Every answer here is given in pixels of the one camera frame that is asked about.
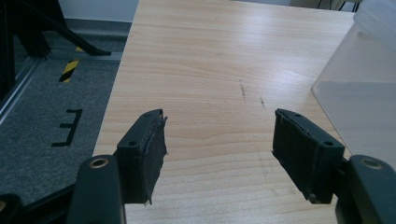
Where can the yellow black striped floor tape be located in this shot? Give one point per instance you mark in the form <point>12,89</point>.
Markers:
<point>70,69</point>

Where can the aluminium floor rail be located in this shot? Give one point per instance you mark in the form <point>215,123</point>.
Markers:
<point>18,84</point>

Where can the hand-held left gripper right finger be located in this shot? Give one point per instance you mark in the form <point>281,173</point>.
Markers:
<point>305,155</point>

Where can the black metal stand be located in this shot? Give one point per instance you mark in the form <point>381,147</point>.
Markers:
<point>31,28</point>

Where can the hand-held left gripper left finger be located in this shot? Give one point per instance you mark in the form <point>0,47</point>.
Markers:
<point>140,161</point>

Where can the clear plastic storage box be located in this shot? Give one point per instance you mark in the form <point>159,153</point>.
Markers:
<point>364,93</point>

